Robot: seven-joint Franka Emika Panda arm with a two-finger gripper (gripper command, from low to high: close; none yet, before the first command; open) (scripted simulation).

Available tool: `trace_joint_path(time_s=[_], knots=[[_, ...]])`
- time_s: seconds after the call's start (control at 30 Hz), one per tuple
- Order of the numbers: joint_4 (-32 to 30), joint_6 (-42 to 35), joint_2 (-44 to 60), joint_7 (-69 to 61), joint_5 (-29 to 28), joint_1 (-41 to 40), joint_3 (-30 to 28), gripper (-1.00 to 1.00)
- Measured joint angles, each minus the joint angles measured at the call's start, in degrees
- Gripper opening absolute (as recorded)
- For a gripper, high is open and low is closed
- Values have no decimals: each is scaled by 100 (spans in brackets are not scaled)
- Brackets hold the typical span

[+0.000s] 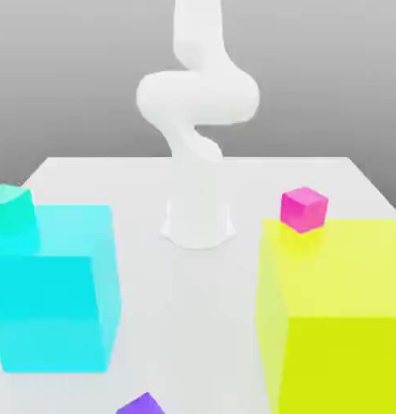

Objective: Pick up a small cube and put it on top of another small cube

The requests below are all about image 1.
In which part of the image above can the large cyan box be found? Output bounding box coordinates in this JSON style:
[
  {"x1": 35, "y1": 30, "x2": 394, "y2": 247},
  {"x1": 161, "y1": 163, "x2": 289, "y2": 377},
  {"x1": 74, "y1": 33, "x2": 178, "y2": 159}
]
[{"x1": 0, "y1": 204, "x2": 123, "y2": 374}]

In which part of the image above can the large yellow box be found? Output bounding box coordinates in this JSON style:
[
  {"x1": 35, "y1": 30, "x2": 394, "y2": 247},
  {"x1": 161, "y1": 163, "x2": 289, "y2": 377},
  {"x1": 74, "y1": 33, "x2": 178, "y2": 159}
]
[{"x1": 254, "y1": 218, "x2": 396, "y2": 414}]

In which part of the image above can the small teal cube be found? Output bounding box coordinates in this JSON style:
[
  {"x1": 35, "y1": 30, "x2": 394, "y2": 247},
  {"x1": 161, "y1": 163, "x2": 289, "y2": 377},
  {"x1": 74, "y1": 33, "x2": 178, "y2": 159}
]
[{"x1": 0, "y1": 183, "x2": 41, "y2": 256}]

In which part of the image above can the small purple cube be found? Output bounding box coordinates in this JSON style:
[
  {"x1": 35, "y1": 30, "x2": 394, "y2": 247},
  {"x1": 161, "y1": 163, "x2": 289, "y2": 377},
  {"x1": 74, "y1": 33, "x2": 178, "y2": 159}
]
[{"x1": 115, "y1": 391, "x2": 166, "y2": 414}]

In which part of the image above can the small pink cube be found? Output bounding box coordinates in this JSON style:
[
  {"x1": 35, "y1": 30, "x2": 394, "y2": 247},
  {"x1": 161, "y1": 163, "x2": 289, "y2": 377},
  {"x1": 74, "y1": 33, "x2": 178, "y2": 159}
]
[{"x1": 280, "y1": 186, "x2": 330, "y2": 234}]

